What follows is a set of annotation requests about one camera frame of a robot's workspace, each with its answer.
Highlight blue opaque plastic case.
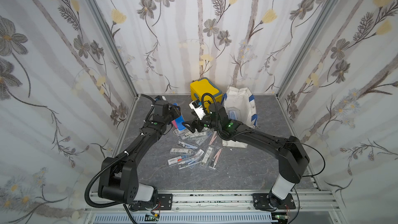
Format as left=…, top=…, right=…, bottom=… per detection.
left=172, top=103, right=185, bottom=127

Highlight clear case blue label compass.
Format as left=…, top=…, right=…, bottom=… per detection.
left=227, top=107, right=241, bottom=120

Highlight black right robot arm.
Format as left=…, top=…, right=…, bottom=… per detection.
left=182, top=100, right=310, bottom=212

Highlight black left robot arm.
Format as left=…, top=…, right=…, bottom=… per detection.
left=84, top=100, right=181, bottom=208

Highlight clear case pink compass upper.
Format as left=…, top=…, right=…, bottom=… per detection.
left=209, top=131, right=217, bottom=145

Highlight clear case pink compass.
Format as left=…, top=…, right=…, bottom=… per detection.
left=209, top=148, right=222, bottom=169
left=209, top=131, right=217, bottom=145

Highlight pink plastic case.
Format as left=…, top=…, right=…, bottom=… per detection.
left=172, top=120, right=178, bottom=129

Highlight clear case white barcode label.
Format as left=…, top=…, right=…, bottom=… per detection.
left=200, top=146, right=215, bottom=168

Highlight yellow lidded storage box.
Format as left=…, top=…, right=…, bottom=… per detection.
left=190, top=77, right=223, bottom=103

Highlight clear case red mark label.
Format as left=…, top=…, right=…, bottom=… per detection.
left=167, top=155, right=189, bottom=167

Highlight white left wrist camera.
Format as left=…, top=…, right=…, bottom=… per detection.
left=154, top=95, right=167, bottom=102

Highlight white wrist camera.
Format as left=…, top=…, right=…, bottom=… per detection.
left=154, top=95, right=167, bottom=102
left=189, top=100, right=206, bottom=120

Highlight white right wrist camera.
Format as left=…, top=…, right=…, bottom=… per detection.
left=189, top=100, right=206, bottom=120

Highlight white canvas bag blue handles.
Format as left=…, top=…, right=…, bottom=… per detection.
left=222, top=86, right=259, bottom=148

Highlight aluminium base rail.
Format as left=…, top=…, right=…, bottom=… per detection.
left=85, top=189, right=347, bottom=224

